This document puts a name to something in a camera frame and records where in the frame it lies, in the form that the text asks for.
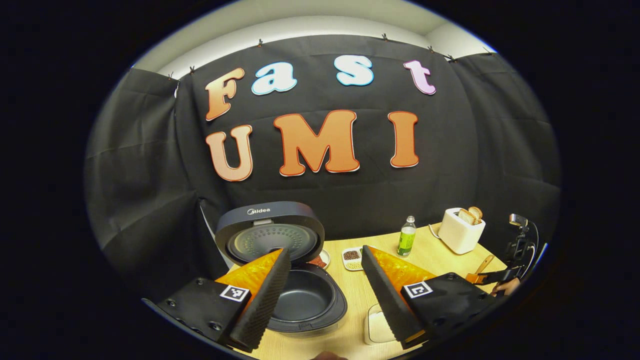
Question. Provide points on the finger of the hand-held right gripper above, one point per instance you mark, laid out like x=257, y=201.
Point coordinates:
x=495, y=276

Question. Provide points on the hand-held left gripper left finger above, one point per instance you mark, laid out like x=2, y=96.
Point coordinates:
x=265, y=300

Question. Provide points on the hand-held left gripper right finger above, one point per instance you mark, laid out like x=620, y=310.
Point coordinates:
x=387, y=300

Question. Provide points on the wooden spoon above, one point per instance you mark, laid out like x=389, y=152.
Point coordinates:
x=485, y=264

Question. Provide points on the black rice cooker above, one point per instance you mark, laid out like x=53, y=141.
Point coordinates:
x=302, y=300

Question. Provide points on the clear plastic rice box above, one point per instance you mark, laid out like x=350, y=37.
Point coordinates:
x=370, y=330

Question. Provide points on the yellow soybeans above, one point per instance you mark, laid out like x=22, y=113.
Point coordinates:
x=354, y=265

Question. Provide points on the white toaster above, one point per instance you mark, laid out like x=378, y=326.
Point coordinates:
x=460, y=237

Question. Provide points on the toast bread slice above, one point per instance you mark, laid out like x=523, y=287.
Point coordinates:
x=476, y=213
x=466, y=217

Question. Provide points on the white divided dish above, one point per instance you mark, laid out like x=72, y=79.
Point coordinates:
x=352, y=257

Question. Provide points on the dark red beans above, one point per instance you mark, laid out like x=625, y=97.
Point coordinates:
x=352, y=255

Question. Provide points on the green label drink bottle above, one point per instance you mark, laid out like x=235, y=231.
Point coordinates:
x=406, y=240

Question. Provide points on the red meat piece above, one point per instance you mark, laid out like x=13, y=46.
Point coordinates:
x=317, y=261

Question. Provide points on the round white plate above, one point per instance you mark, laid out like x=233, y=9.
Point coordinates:
x=325, y=257

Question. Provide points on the black backdrop cloth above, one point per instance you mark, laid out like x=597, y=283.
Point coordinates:
x=400, y=200

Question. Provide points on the row of cloth clips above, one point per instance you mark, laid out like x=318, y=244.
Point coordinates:
x=384, y=36

